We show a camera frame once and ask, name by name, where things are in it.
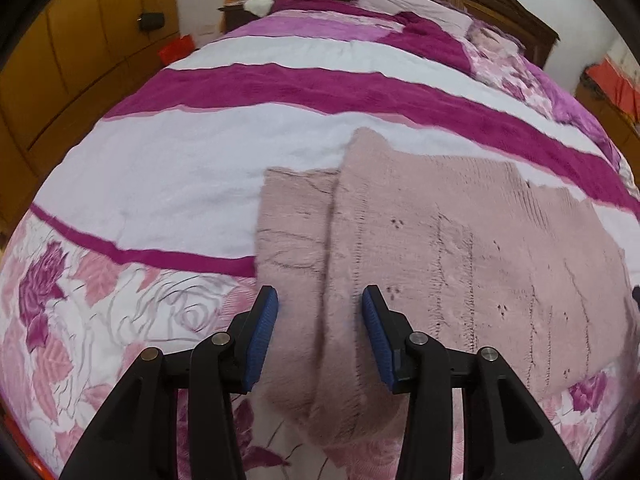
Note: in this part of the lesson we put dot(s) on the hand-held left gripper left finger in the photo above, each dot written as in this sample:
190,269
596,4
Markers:
260,342

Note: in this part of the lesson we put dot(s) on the dark wooden headboard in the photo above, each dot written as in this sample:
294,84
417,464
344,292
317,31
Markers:
500,5

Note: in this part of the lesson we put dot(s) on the low wooden cabinet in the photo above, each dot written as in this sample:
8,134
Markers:
590,102

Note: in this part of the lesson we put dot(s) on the pink knitted cardigan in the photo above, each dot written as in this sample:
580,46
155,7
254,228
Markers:
450,260

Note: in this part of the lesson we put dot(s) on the small black bag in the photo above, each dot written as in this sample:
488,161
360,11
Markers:
151,21

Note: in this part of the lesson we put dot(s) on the folded purple floral quilt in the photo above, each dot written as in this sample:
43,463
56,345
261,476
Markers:
440,40

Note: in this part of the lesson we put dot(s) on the floral striped bedspread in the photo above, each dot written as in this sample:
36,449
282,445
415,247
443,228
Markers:
175,175

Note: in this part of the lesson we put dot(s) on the red bag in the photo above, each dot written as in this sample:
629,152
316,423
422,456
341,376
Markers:
177,50

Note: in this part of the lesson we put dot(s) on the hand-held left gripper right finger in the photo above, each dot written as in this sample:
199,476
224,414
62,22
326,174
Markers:
380,342

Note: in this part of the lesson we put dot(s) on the wooden wardrobe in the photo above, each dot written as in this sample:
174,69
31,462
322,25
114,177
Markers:
60,70

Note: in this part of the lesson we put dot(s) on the lilac pillow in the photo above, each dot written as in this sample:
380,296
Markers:
415,5

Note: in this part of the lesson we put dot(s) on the dark wooden nightstand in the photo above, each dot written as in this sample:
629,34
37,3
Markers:
237,20

